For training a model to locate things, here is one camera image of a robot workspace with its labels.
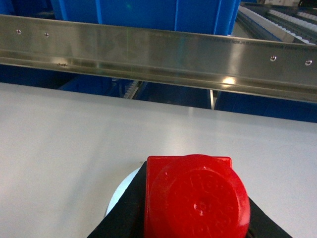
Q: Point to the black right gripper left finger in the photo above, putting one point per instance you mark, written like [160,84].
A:
[126,219]

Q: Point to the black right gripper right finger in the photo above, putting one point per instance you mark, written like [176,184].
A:
[262,226]

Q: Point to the red toy block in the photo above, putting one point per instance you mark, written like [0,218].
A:
[195,196]

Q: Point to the large blue bin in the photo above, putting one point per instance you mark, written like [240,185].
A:
[215,17]

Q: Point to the light blue plate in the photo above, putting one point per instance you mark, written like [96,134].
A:
[120,191]

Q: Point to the stainless steel rail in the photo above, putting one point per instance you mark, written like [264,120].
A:
[239,65]

